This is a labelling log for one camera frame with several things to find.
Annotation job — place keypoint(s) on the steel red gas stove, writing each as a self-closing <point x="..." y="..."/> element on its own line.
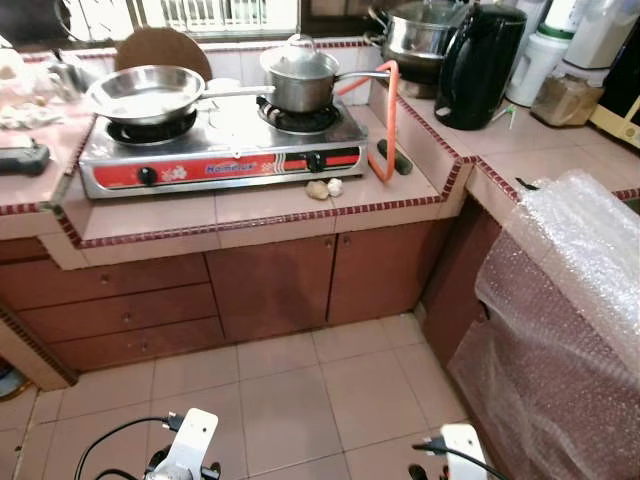
<point x="220" y="160"/>

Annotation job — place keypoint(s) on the cream water ionizer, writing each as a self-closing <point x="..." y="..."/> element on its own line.
<point x="615" y="125"/>

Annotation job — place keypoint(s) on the steel saucepan with lid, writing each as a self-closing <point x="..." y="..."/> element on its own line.
<point x="300" y="85"/>

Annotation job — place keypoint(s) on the brown cabinet door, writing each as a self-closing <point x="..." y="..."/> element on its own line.
<point x="385" y="270"/>
<point x="270" y="290"/>

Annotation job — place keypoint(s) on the translucent white container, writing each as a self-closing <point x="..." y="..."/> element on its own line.
<point x="605" y="30"/>

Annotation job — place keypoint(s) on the round brown wooden board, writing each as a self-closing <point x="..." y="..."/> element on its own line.
<point x="160" y="50"/>

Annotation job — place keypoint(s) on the jar of brown powder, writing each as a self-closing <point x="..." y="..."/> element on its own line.
<point x="565" y="100"/>

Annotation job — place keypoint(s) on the brown wooden sink cabinet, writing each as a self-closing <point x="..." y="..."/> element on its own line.
<point x="455" y="270"/>

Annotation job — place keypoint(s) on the white plastic jug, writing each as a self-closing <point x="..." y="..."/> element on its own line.
<point x="530" y="70"/>

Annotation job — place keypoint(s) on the black electric kettle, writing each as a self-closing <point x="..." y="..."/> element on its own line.
<point x="480" y="70"/>

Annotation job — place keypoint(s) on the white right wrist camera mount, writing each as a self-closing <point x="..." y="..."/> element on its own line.
<point x="463" y="452"/>

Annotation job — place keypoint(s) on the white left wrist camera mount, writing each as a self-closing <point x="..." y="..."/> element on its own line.
<point x="192" y="440"/>

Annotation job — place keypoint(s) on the white labelled bottle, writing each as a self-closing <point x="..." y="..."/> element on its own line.
<point x="562" y="18"/>

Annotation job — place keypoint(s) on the large steel stock pot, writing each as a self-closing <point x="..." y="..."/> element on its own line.
<point x="415" y="35"/>

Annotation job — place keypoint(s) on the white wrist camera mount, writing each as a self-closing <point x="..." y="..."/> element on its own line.
<point x="463" y="452"/>
<point x="192" y="440"/>

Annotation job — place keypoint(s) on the brown wooden stove cabinet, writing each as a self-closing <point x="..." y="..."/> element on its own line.
<point x="225" y="300"/>

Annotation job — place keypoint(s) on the window with white grille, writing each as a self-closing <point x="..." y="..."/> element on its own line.
<point x="200" y="15"/>

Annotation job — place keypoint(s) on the brown cabinet drawer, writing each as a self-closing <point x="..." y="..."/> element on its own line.
<point x="140" y="345"/>
<point x="100" y="283"/>
<point x="120" y="315"/>

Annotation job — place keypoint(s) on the clear bubble wrap sheet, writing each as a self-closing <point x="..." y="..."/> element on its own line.
<point x="560" y="320"/>

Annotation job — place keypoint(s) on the dark green cylinder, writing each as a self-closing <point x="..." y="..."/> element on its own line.
<point x="395" y="158"/>

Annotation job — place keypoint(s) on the brown ginger piece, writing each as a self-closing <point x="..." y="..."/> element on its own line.
<point x="317" y="190"/>

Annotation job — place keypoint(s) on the steel frying pan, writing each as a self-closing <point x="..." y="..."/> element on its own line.
<point x="145" y="95"/>

